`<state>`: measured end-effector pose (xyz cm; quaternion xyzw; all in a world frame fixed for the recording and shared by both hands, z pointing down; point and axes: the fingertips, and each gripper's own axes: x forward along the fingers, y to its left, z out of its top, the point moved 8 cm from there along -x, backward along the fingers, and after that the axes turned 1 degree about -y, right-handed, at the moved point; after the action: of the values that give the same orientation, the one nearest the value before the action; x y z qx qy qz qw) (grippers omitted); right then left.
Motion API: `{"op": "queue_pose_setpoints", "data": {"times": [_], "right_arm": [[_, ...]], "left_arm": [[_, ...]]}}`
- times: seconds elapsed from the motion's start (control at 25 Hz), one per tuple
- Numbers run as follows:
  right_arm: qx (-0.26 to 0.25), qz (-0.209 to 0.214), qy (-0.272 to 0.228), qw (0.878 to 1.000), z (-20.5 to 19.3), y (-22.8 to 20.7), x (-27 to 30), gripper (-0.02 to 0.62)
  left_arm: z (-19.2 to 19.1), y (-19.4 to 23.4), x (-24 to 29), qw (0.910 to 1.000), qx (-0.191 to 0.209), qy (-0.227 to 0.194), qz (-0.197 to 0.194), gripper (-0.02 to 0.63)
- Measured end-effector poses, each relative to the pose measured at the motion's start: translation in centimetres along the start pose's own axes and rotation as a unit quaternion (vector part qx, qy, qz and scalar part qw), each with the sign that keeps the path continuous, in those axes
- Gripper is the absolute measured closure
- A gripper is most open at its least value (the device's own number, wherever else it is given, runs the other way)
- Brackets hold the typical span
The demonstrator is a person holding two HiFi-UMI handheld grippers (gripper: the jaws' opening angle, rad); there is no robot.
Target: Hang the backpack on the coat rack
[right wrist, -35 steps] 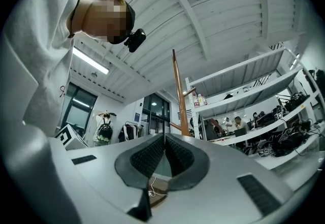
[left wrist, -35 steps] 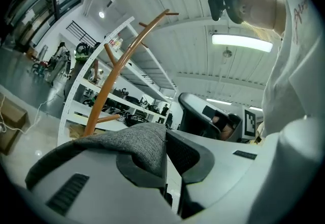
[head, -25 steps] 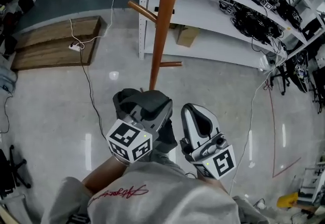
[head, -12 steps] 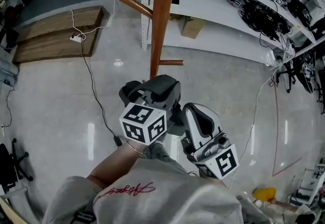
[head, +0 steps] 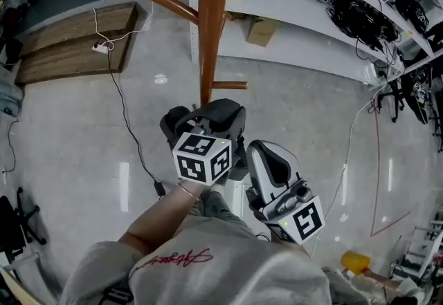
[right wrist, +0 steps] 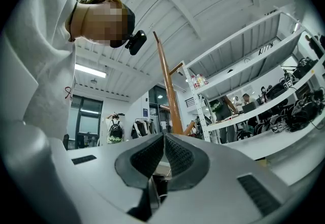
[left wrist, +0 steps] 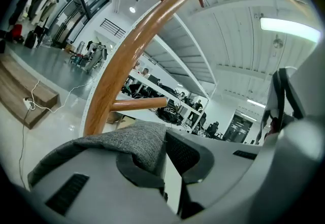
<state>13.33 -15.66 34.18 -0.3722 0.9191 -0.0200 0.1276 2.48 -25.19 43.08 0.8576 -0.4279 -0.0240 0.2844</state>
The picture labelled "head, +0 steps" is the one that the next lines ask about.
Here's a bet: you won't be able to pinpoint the yellow plastic object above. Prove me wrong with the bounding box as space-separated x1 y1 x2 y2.
341 250 372 275

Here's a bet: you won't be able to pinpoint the thin gold bracelet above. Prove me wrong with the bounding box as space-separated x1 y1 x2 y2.
177 181 201 203

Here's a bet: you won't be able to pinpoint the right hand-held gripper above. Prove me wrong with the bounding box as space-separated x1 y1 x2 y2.
246 140 326 246

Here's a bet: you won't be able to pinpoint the thin black floor cable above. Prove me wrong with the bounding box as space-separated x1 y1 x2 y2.
0 108 20 177

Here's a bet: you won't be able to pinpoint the white metal stand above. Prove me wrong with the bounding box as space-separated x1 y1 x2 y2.
397 223 443 284

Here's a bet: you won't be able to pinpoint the pile of black devices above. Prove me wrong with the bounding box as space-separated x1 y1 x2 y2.
309 0 443 55

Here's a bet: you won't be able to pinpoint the person's left forearm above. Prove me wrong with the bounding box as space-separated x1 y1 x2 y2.
116 181 208 252

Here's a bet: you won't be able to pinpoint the wooden floor platform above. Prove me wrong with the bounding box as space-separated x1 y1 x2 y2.
15 2 139 86

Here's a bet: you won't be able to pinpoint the long white floor cable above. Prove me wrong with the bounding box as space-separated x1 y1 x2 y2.
309 84 390 258

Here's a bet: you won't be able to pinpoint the brown wooden coat rack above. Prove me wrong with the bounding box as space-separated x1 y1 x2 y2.
143 0 249 109

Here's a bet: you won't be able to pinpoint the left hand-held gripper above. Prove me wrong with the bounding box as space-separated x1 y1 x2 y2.
172 98 247 187

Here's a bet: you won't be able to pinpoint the black stool with wheels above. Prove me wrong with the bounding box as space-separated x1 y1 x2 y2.
377 71 408 124

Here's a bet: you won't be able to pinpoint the black power cable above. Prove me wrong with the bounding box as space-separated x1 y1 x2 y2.
106 49 163 184

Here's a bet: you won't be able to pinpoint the person's grey trousers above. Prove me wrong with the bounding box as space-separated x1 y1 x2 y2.
199 189 253 228

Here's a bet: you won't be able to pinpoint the white metal shelf rack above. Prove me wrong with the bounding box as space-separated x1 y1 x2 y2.
188 0 443 86

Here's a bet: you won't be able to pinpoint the white power strip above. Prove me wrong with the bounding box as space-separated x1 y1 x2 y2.
91 41 115 55

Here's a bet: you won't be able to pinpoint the black office chair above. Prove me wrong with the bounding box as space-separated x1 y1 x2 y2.
0 187 48 257

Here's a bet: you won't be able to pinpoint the brown cardboard box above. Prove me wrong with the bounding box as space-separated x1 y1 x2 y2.
246 16 281 48

